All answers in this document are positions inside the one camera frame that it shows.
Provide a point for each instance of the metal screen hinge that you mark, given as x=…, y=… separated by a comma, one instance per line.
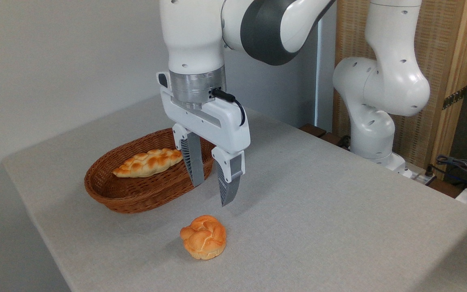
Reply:
x=454, y=98

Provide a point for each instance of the round knotted bread roll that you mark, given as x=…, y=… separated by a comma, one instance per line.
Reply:
x=203, y=238

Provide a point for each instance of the brown wicker basket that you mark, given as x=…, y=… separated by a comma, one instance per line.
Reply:
x=136, y=194

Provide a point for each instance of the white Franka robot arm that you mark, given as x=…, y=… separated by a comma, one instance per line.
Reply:
x=387, y=81

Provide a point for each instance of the wooden rattan folding screen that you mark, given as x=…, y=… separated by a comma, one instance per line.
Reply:
x=436, y=36

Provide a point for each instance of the long braided bread loaf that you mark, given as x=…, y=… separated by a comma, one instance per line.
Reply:
x=148, y=163

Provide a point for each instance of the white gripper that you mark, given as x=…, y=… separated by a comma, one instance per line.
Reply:
x=225, y=125

